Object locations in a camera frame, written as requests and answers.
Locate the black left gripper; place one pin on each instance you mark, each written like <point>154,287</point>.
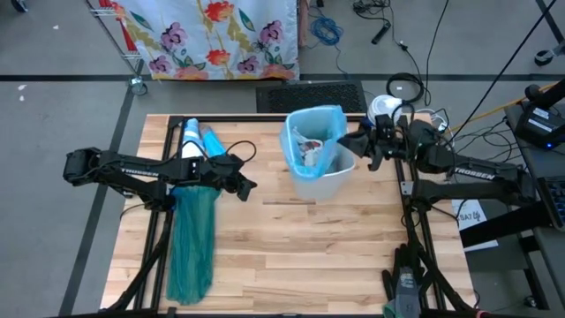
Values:
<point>225,172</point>

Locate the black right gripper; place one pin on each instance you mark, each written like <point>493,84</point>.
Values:
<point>393,148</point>

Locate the white plastic trash bin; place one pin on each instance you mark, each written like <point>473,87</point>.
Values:
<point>326,185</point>

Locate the colourful printed wrapper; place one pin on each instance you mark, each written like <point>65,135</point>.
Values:
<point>313,143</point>

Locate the blue plastic bin liner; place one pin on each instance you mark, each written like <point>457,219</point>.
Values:
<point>318,117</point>

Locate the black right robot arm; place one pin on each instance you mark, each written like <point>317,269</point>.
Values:
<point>476,172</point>

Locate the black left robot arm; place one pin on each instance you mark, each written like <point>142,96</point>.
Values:
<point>132,170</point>

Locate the blue folded bag pack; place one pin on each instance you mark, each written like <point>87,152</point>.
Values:
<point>213,139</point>

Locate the teal mesh bag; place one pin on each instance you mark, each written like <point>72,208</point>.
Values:
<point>192,256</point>

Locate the yellow white wipes canister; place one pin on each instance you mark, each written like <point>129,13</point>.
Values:
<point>381,106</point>

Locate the white spray bottle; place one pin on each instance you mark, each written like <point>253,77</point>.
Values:
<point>193,132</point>

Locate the white power strip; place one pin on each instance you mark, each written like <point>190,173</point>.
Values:
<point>440,126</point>

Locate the white printed sheet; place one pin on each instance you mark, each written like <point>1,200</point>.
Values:
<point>468,225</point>

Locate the grey work glove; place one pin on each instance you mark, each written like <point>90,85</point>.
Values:
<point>407,287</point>

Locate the floral print curtain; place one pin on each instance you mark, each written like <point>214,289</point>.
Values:
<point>212,40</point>

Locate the black crossbar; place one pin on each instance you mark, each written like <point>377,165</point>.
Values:
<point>507,225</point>

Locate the green cloth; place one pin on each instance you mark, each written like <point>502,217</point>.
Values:
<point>389,310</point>

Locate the thin black diagonal rod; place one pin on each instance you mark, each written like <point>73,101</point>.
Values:
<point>506,66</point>

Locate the black device box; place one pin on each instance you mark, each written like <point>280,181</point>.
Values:
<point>536,128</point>

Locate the grey desk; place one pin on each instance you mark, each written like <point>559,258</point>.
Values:
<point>543,163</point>

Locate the black keyboard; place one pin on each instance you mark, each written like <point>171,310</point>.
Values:
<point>554,199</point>

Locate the black stand leg with caster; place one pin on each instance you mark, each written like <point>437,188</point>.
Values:
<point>544,58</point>

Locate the black wheel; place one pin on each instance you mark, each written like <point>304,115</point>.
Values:
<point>20,5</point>

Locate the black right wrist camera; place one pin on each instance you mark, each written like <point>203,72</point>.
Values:
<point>385,126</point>

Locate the wooden post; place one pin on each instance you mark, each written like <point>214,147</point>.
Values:
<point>303,26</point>

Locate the black cylindrical mount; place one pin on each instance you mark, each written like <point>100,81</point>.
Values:
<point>535,93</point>

